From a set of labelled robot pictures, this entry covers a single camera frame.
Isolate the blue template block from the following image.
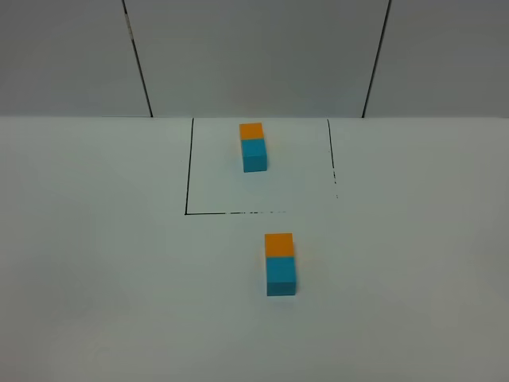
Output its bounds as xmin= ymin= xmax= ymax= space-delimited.
xmin=241 ymin=138 xmax=268 ymax=173

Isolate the orange template block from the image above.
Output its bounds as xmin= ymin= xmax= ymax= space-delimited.
xmin=239 ymin=123 xmax=264 ymax=141

